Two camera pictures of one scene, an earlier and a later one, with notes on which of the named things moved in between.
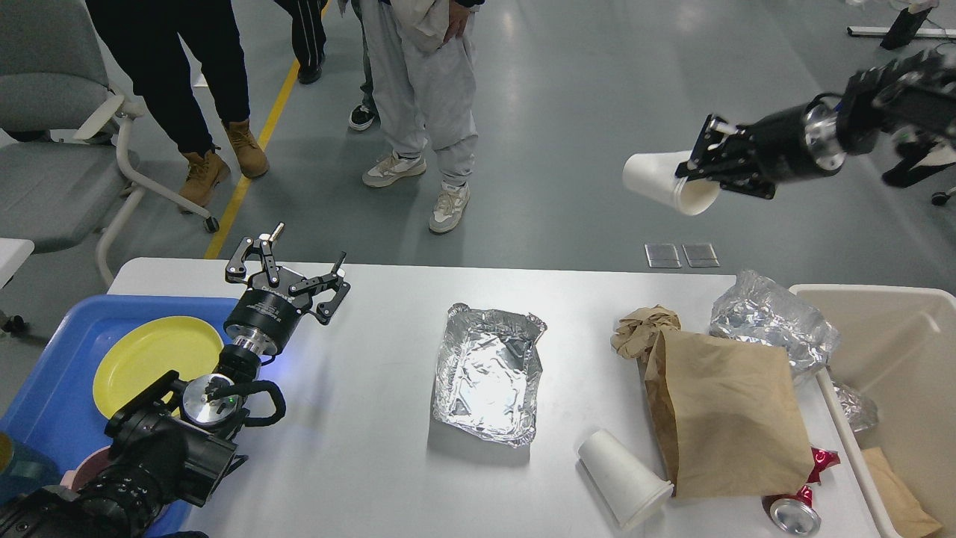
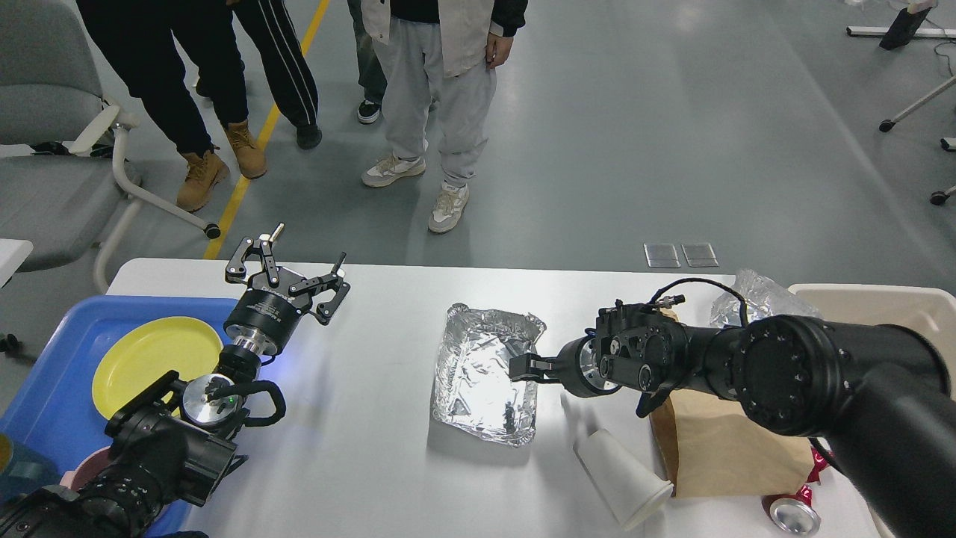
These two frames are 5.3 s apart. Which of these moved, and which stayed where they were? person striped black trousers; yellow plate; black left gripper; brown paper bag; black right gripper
Moved: person striped black trousers; black right gripper
Stayed: yellow plate; black left gripper; brown paper bag
